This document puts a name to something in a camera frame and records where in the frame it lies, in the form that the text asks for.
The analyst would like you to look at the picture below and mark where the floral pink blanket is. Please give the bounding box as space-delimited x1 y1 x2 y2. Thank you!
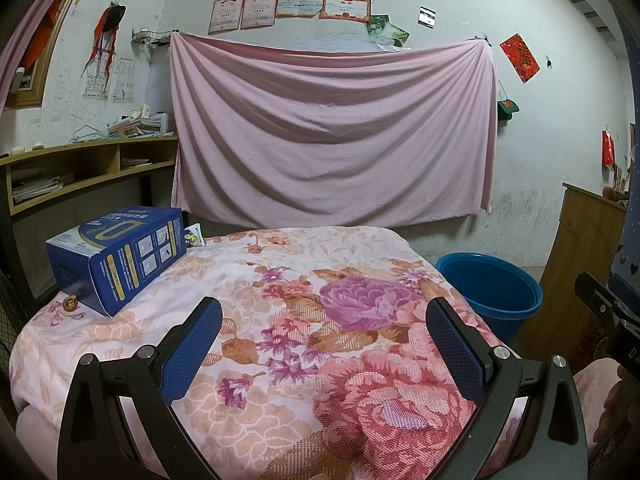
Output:
9 226 576 480

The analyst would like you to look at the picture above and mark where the paper wall chart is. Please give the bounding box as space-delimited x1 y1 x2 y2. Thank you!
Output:
84 60 112 101
112 57 133 103

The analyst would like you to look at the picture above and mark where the green landscape photo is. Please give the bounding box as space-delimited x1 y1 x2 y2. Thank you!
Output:
365 14 391 38
377 22 411 47

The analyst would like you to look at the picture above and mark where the wooden shelf desk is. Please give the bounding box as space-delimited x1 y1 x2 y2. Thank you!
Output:
0 160 176 311

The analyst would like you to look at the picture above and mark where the person's right hand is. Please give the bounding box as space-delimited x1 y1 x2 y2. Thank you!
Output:
592 364 632 443

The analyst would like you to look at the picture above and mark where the dark blue printed cloth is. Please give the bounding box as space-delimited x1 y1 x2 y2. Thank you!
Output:
612 150 640 281

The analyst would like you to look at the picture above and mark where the pile of shelf papers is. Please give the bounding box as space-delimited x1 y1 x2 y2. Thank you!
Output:
11 175 63 204

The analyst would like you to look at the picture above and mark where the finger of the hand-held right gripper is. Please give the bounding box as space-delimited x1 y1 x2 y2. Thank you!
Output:
574 272 640 333
612 276 640 306

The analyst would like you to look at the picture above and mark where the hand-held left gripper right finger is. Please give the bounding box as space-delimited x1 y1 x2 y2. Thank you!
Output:
426 296 590 480

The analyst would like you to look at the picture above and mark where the stack of books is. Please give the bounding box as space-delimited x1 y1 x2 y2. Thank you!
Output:
107 105 170 138

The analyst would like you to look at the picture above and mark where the pink curtain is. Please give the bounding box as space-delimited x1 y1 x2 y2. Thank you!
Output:
0 0 96 111

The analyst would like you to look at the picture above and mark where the red paper envelope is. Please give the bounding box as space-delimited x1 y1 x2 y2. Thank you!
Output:
500 33 542 84

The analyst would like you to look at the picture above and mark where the blue wire hanger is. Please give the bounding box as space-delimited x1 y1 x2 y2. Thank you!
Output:
72 122 108 142

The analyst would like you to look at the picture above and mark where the blue plastic bucket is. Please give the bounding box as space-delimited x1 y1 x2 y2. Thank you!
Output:
435 252 544 346

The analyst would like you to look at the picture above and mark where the wooden window frame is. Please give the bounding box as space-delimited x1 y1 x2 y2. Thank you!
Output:
2 0 101 110

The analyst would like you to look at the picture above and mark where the wooden shelf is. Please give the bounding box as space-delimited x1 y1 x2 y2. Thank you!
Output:
0 135 180 217

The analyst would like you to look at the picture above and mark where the wire wall rack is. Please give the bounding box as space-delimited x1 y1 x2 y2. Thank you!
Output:
131 30 173 47

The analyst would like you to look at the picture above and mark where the pink wall sheet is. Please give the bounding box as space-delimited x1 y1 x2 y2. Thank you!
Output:
169 32 501 228

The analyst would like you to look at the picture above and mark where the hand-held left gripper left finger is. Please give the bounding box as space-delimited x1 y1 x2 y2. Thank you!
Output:
56 296 224 480

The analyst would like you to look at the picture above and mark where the red hanging scarf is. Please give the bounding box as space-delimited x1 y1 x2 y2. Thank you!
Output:
82 4 127 78

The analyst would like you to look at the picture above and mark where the orange cloth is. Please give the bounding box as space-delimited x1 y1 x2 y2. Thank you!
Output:
20 0 63 68

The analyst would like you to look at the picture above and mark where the blue cardboard box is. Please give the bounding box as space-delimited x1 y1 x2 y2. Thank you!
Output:
46 206 188 318

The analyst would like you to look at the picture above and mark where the wooden cabinet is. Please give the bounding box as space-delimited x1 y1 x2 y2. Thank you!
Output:
515 182 628 371

